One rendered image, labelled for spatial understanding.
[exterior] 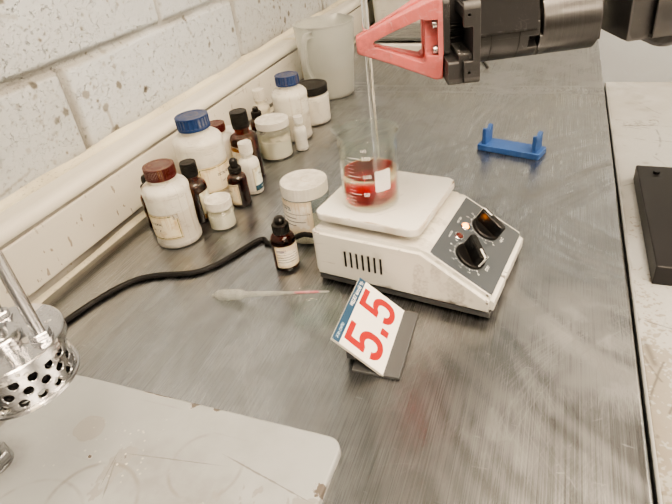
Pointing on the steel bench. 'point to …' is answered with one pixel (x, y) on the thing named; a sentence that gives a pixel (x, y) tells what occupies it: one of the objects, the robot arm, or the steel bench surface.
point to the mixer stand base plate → (158, 453)
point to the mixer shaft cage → (31, 351)
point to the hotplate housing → (405, 263)
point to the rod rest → (512, 145)
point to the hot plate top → (426, 195)
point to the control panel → (496, 255)
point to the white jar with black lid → (317, 100)
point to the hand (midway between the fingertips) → (365, 43)
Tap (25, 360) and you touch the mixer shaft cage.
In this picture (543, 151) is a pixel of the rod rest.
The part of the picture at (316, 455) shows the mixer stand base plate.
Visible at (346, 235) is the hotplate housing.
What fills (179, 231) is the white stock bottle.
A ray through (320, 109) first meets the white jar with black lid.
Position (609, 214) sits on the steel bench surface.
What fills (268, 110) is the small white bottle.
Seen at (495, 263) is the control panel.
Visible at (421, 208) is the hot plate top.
